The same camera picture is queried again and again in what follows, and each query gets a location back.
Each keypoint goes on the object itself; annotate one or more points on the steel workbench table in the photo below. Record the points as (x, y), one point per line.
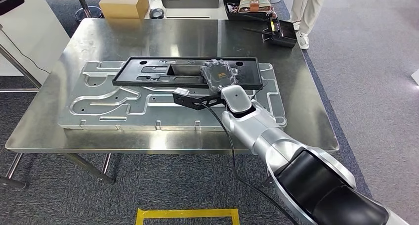
(147, 36)

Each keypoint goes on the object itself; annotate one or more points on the black round device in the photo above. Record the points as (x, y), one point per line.
(157, 13)

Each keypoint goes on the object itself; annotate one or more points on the metal pole stand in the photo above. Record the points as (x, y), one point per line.
(82, 2)

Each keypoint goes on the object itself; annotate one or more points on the yellow floor tape square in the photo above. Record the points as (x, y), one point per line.
(186, 213)

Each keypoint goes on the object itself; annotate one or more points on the large white cabinet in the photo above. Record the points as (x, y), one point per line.
(36, 36)

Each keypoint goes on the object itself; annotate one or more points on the white floor object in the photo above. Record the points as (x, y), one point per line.
(415, 77)

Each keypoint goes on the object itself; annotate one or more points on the brown cardboard box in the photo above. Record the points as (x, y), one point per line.
(124, 4)

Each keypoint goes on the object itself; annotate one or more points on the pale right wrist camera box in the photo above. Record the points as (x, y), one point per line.
(181, 91)

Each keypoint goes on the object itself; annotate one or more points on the striped fabric pouch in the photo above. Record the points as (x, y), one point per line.
(255, 2)

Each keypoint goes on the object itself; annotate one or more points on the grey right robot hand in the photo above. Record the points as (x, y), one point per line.
(219, 74)

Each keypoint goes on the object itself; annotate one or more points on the black plastic plate bracket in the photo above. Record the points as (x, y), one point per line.
(131, 76)

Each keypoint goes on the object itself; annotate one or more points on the stamped silver metal plate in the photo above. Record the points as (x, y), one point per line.
(183, 113)

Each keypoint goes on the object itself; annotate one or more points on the person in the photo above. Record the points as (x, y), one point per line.
(307, 7)

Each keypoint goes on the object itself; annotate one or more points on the black foam tray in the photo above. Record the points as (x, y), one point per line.
(9, 0)

